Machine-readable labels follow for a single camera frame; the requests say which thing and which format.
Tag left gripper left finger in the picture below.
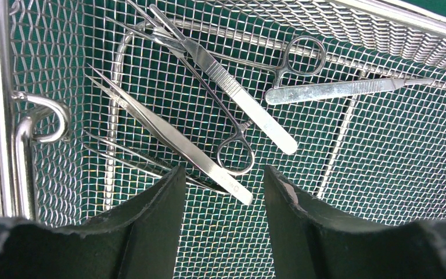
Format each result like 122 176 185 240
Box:
0 166 186 278

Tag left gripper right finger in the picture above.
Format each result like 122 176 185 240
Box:
263 165 446 278

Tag pointed steel tweezers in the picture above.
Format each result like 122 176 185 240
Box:
86 65 253 206

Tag steel forceps near tray edge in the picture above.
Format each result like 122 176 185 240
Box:
105 0 328 177

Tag flat steel scalpel handle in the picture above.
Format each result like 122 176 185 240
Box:
264 78 434 105

